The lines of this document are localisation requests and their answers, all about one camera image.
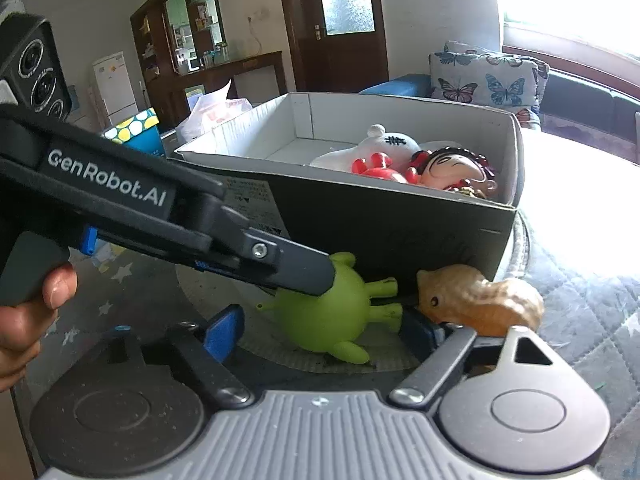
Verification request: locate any blue seat cushion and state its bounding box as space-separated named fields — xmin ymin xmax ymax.
xmin=359 ymin=74 xmax=433 ymax=100

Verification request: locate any dark wooden frame sofa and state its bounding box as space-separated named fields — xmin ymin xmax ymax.
xmin=502 ymin=45 xmax=640 ymax=133

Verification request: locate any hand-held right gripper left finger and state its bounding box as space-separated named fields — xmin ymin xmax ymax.
xmin=107 ymin=304 xmax=256 ymax=408

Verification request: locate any dark wooden display cabinet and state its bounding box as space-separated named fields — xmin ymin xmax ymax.
xmin=130 ymin=0 xmax=286 ymax=131

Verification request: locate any tan peanut-shaped animal toy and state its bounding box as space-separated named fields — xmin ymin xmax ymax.
xmin=416 ymin=264 xmax=546 ymax=338

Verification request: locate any white plastic bag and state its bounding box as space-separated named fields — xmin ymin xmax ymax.
xmin=175 ymin=79 xmax=253 ymax=143

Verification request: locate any cartoon doll head figure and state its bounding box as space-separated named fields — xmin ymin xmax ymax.
xmin=412 ymin=146 xmax=500 ymax=200

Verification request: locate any blue polka dot box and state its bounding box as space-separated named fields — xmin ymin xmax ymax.
xmin=102 ymin=108 xmax=165 ymax=158

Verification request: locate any white refrigerator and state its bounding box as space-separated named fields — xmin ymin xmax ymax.
xmin=91 ymin=51 xmax=140 ymax=118

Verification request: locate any person's left hand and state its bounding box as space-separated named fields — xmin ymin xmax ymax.
xmin=0 ymin=263 xmax=79 ymax=394

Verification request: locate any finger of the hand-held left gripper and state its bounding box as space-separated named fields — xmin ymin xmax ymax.
xmin=192 ymin=200 xmax=337 ymax=297

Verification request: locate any brown wooden glass door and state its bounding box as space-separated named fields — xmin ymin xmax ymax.
xmin=275 ymin=0 xmax=390 ymax=95

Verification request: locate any butterfly print cushion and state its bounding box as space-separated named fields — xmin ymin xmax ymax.
xmin=444 ymin=40 xmax=550 ymax=111
xmin=429 ymin=51 xmax=542 ymax=128

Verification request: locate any black cardboard box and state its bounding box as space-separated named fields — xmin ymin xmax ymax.
xmin=167 ymin=91 xmax=524 ymax=283

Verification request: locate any white plush toy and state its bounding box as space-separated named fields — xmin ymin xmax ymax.
xmin=309 ymin=124 xmax=423 ymax=173

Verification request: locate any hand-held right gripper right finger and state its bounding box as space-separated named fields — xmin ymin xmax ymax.
xmin=389 ymin=310 xmax=568 ymax=408

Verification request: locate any green rubber frog toy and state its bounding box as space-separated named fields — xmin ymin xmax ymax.
xmin=256 ymin=251 xmax=405 ymax=366

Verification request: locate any red crab toy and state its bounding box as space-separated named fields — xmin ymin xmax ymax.
xmin=350 ymin=152 xmax=421 ymax=184

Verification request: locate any grey star-print quilted tablecloth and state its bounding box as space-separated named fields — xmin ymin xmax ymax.
xmin=10 ymin=125 xmax=640 ymax=426

